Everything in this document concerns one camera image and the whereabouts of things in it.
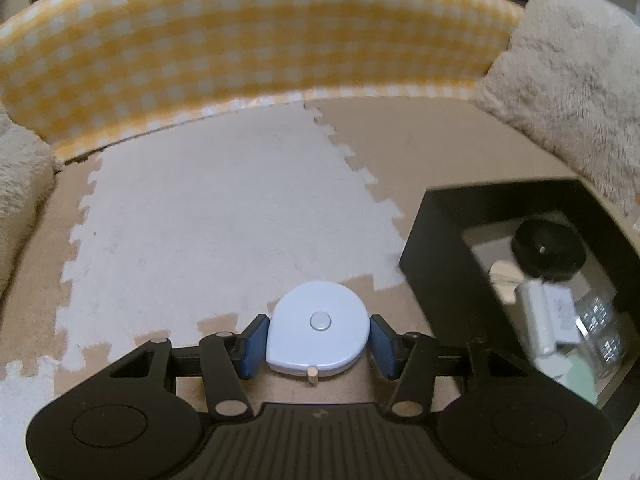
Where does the foam puzzle floor mat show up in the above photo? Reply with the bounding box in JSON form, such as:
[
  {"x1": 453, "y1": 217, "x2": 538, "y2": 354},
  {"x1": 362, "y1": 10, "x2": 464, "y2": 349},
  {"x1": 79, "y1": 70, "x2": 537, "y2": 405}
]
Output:
[{"x1": 0, "y1": 97, "x2": 616, "y2": 411}]

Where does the white charger adapter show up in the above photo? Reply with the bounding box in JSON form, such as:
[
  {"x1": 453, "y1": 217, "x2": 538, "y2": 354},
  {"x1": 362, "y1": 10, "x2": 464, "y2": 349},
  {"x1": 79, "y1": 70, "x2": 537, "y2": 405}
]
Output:
[{"x1": 515, "y1": 280, "x2": 558, "y2": 356}]

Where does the small white printed card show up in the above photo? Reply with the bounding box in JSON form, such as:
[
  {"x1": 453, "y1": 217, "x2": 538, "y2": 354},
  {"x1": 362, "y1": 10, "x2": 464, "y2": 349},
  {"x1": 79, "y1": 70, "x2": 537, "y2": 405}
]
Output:
[{"x1": 542, "y1": 285, "x2": 581, "y2": 346}]

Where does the black earbud case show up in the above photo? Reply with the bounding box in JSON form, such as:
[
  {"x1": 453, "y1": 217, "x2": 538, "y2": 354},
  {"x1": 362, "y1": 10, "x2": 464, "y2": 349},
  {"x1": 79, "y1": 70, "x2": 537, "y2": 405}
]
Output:
[{"x1": 511, "y1": 220, "x2": 587, "y2": 281}]

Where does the yellow checkered cloth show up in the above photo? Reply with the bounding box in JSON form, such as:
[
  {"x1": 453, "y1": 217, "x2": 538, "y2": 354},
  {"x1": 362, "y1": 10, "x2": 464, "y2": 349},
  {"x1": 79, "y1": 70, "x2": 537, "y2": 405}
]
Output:
[{"x1": 0, "y1": 0, "x2": 523, "y2": 161}]

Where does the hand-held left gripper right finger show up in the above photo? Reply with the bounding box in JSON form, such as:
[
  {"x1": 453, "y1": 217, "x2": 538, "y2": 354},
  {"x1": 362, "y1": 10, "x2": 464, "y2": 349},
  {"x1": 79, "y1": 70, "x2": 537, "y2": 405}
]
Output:
[{"x1": 370, "y1": 314, "x2": 506, "y2": 418}]

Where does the white round tape measure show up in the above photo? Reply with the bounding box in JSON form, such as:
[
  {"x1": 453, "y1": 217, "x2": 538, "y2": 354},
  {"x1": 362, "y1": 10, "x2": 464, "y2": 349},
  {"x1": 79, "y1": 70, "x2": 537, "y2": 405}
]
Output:
[{"x1": 266, "y1": 281, "x2": 371, "y2": 387}]

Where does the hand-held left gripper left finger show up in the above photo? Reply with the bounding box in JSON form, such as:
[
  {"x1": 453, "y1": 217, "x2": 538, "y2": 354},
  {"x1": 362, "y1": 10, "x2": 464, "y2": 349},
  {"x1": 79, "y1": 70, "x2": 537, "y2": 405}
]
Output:
[{"x1": 107, "y1": 315, "x2": 270, "y2": 423}]

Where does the clear plastic item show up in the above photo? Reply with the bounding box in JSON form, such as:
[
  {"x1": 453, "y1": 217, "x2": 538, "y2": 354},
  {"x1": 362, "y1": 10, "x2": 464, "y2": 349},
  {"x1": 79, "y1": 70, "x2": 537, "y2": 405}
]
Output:
[{"x1": 575, "y1": 292, "x2": 628, "y2": 378}]

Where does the pale green round case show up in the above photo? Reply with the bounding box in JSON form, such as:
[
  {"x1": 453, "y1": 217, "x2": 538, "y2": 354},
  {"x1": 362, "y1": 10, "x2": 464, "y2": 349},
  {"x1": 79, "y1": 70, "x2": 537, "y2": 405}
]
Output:
[{"x1": 560, "y1": 355, "x2": 598, "y2": 403}]

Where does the black shallow box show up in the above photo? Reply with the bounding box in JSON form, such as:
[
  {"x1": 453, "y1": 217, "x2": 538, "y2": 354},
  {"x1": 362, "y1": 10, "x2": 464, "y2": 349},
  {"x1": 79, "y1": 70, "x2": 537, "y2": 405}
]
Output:
[{"x1": 399, "y1": 179, "x2": 640, "y2": 431}]

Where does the fluffy white cushion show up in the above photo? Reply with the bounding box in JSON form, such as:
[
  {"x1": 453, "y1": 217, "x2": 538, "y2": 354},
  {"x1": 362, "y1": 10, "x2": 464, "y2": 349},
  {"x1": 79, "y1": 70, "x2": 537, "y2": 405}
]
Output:
[
  {"x1": 0, "y1": 105, "x2": 56, "y2": 296},
  {"x1": 472, "y1": 0, "x2": 640, "y2": 216}
]

